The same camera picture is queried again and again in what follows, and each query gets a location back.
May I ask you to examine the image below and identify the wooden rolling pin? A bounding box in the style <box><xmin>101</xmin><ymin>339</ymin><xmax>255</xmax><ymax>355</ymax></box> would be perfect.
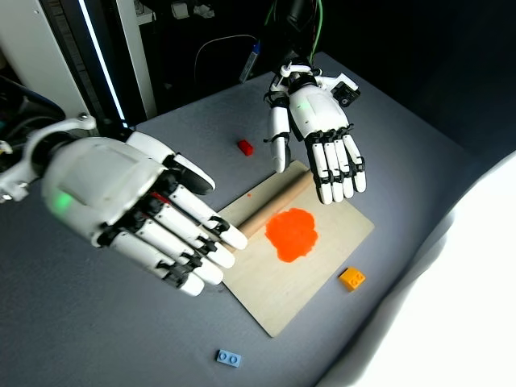
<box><xmin>223</xmin><ymin>171</ymin><xmax>314</xmax><ymax>254</ymax></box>

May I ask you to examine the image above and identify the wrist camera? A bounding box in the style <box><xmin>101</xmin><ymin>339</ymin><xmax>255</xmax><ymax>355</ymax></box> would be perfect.
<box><xmin>330</xmin><ymin>72</ymin><xmax>362</xmax><ymax>108</ymax></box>

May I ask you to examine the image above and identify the white backdrop cloth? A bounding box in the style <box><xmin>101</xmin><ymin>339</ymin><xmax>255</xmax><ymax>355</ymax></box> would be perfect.
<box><xmin>314</xmin><ymin>151</ymin><xmax>516</xmax><ymax>387</ymax></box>

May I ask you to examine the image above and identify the orange play dough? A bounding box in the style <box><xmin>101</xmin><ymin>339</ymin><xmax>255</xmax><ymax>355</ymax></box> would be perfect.
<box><xmin>264</xmin><ymin>207</ymin><xmax>320</xmax><ymax>264</ymax></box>

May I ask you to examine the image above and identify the grey cable connector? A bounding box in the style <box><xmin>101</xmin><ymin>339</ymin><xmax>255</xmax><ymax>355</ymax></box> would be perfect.
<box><xmin>239</xmin><ymin>40</ymin><xmax>262</xmax><ymax>84</ymax></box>

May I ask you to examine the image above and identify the blue toy brick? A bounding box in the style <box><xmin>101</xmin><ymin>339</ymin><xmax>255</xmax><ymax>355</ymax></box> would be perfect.
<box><xmin>214</xmin><ymin>348</ymin><xmax>243</xmax><ymax>368</ymax></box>

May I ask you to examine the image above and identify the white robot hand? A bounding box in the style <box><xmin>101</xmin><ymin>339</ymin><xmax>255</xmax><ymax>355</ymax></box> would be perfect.
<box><xmin>267</xmin><ymin>85</ymin><xmax>368</xmax><ymax>206</ymax></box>
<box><xmin>40</xmin><ymin>131</ymin><xmax>249</xmax><ymax>298</ymax></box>

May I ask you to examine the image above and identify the grey table cloth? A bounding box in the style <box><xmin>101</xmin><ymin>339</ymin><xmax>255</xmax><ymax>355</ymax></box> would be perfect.
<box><xmin>0</xmin><ymin>51</ymin><xmax>516</xmax><ymax>387</ymax></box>

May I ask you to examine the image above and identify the thin white cable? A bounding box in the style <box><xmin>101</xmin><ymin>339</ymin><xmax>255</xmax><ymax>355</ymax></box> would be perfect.
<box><xmin>193</xmin><ymin>34</ymin><xmax>259</xmax><ymax>81</ymax></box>

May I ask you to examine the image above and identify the white column with light strip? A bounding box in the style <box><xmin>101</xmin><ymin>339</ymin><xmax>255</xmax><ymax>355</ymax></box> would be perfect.
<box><xmin>0</xmin><ymin>0</ymin><xmax>158</xmax><ymax>130</ymax></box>

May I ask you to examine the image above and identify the yellow toy brick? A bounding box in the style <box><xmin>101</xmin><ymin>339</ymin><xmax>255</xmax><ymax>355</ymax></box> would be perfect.
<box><xmin>337</xmin><ymin>266</ymin><xmax>367</xmax><ymax>293</ymax></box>

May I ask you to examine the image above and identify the light wooden board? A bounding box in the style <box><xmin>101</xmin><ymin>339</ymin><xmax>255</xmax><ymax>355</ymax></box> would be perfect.
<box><xmin>215</xmin><ymin>160</ymin><xmax>376</xmax><ymax>339</ymax></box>

